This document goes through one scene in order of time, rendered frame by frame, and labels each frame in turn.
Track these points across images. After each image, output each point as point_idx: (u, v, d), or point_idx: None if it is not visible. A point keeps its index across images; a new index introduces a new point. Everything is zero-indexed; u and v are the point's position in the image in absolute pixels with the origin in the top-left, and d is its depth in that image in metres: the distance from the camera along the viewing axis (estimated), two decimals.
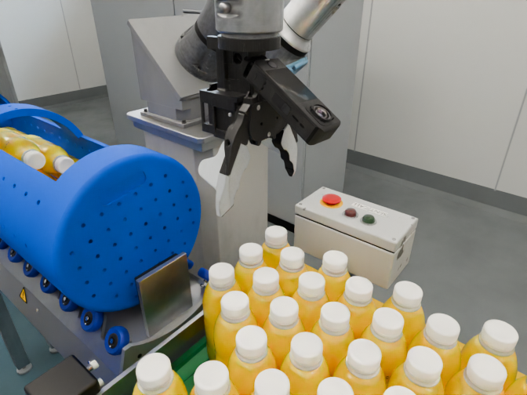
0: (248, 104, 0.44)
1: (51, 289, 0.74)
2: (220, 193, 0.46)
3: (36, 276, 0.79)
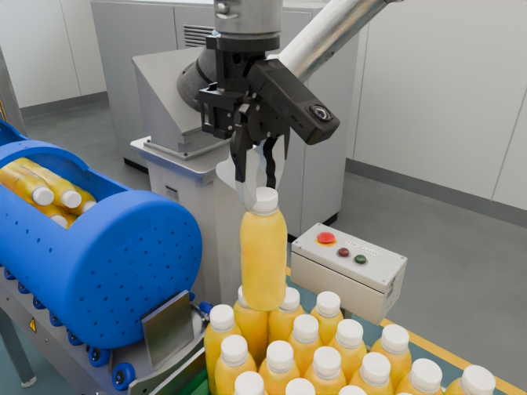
0: (248, 104, 0.44)
1: (60, 323, 0.78)
2: (241, 196, 0.49)
3: (45, 308, 0.83)
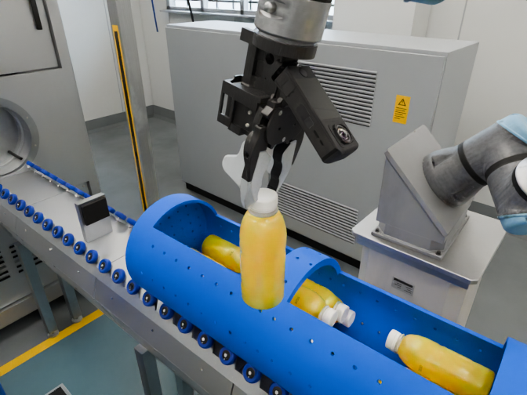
0: (271, 108, 0.43)
1: None
2: (244, 193, 0.49)
3: None
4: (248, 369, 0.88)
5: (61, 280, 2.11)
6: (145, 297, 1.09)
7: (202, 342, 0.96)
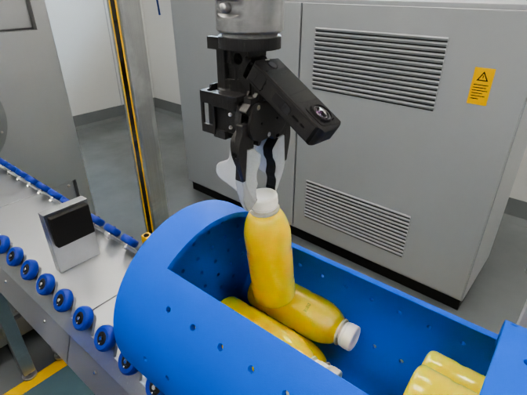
0: (248, 104, 0.44)
1: None
2: (242, 195, 0.49)
3: None
4: None
5: None
6: (150, 384, 0.61)
7: None
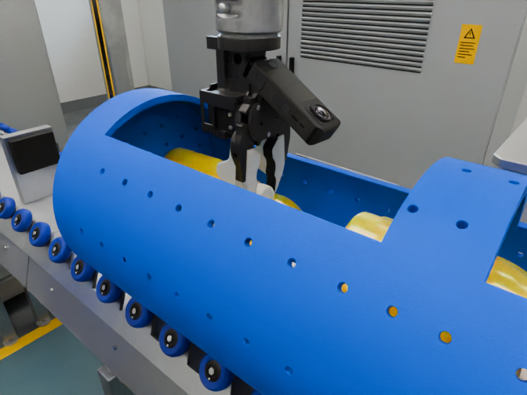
0: (248, 104, 0.44)
1: None
2: None
3: None
4: None
5: None
6: (101, 285, 0.58)
7: (209, 378, 0.45)
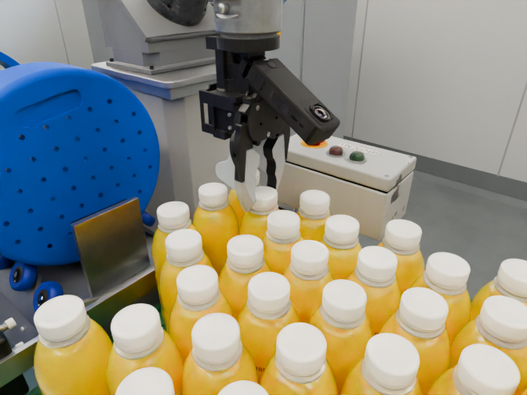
0: (248, 104, 0.44)
1: None
2: (241, 196, 0.49)
3: None
4: None
5: None
6: None
7: None
